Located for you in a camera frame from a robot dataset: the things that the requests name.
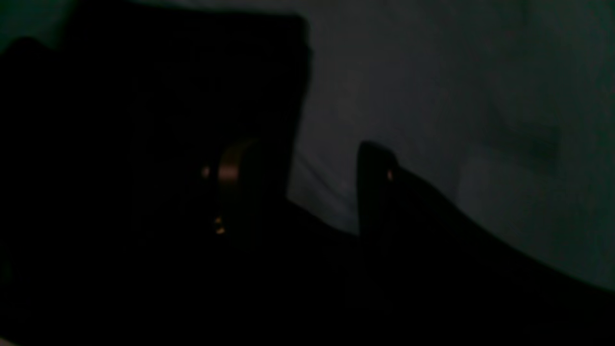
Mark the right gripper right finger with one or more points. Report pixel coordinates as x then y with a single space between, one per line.
452 283

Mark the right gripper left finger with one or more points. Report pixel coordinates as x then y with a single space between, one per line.
238 182

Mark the black t-shirt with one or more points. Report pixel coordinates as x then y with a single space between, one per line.
110 111

